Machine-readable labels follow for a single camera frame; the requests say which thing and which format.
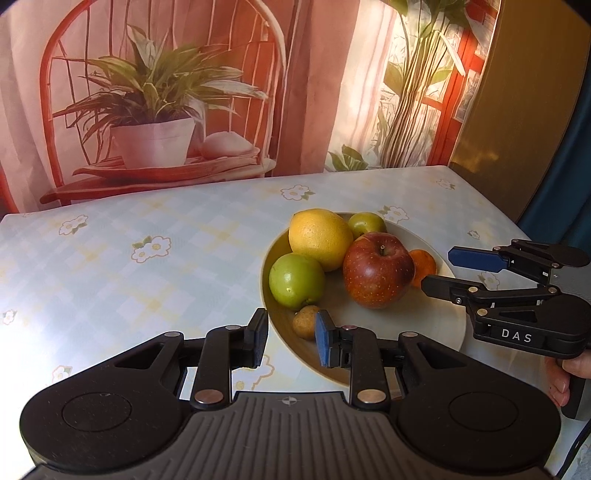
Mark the printed backdrop cloth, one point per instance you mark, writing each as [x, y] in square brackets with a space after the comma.
[323, 92]

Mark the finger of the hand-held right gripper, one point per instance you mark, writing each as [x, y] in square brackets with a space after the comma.
[475, 258]
[443, 288]

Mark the cream ceramic plate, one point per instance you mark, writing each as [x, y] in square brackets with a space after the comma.
[415, 323]

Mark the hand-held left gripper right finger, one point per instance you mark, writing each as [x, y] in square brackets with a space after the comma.
[325, 341]

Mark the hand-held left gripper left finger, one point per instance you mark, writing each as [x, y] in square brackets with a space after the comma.
[258, 339]

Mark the brown kiwi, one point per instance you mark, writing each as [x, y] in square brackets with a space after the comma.
[304, 323]

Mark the blue cloth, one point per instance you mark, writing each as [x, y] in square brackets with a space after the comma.
[572, 184]

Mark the red apple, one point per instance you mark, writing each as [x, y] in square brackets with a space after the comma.
[376, 272]

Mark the yellow-green plum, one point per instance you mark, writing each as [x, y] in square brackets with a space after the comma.
[367, 225]

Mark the orange tangerine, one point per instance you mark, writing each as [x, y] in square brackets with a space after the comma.
[424, 267]

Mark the green apple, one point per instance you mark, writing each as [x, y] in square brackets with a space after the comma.
[295, 279]

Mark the person's right hand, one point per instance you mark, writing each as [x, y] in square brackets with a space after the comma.
[557, 378]

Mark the yellow citrus fruit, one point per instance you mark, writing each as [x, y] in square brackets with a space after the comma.
[318, 237]

